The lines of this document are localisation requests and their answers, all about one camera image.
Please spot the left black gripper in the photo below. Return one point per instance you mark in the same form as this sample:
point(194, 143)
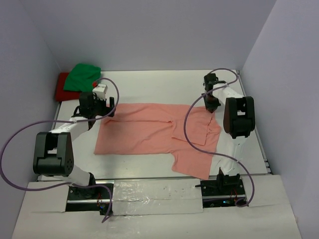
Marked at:
point(105, 109)

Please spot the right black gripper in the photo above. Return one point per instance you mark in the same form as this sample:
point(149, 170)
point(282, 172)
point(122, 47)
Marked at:
point(211, 107)

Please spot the salmon pink t-shirt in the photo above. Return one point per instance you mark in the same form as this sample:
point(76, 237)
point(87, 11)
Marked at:
point(146, 128)

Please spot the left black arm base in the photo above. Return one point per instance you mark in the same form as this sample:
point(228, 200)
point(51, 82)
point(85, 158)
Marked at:
point(84, 200)

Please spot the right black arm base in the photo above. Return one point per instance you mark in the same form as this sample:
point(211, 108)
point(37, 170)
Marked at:
point(224, 191)

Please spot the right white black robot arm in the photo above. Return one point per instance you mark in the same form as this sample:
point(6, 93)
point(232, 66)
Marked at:
point(238, 123)

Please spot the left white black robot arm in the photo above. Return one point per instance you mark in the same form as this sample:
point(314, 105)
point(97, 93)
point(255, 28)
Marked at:
point(53, 153)

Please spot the green folded t-shirt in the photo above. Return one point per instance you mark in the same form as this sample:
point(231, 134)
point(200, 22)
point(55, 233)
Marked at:
point(82, 77)

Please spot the red folded t-shirt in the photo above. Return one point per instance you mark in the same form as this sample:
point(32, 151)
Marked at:
point(62, 95)

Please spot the silver tape patch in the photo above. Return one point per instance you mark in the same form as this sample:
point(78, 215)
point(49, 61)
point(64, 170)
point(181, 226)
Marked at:
point(156, 197)

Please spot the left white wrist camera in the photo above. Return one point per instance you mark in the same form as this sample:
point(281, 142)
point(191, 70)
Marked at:
point(100, 89)

